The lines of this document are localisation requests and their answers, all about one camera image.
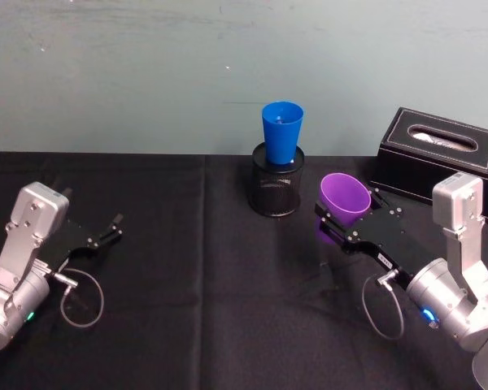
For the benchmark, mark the black leather tissue box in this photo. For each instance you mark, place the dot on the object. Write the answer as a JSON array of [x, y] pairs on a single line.
[[406, 170]]

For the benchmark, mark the purple plastic cup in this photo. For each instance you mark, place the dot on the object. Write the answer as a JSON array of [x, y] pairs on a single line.
[[343, 199]]

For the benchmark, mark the black mesh pen holder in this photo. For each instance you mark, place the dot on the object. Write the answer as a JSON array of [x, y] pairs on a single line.
[[274, 191]]

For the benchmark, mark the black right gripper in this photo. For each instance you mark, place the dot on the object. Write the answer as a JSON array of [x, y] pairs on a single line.
[[390, 239]]

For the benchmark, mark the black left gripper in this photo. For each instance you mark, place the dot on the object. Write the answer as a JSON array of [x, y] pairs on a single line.
[[67, 239]]

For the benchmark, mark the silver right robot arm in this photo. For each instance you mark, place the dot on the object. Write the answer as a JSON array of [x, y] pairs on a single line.
[[463, 227]]

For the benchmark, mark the black table cloth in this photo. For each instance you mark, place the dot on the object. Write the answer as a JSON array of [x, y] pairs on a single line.
[[166, 284]]

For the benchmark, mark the white tissue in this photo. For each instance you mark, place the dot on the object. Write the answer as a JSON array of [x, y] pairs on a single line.
[[429, 137]]

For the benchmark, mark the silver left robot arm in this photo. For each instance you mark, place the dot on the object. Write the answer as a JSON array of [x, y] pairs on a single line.
[[22, 243]]

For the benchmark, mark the blue plastic cup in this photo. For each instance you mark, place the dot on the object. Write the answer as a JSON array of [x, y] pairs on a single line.
[[281, 134]]

